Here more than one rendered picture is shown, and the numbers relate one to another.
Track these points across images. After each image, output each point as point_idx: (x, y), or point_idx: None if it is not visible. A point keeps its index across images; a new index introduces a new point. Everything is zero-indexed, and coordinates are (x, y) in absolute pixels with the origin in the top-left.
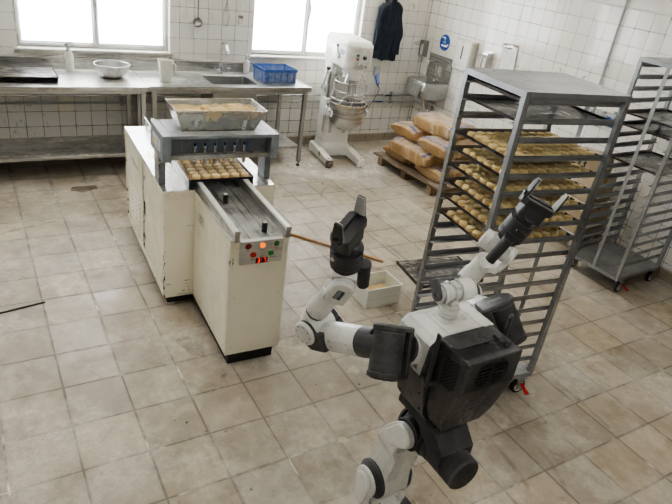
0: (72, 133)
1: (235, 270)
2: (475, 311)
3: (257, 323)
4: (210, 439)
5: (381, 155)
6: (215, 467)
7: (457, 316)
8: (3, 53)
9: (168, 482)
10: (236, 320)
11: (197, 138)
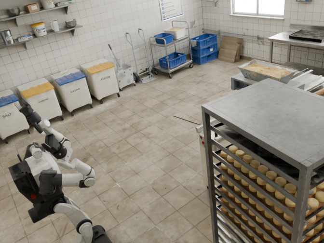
0: None
1: (201, 145)
2: (41, 167)
3: None
4: (158, 197)
5: None
6: (145, 204)
7: (38, 162)
8: (321, 24)
9: (135, 194)
10: (204, 169)
11: (243, 82)
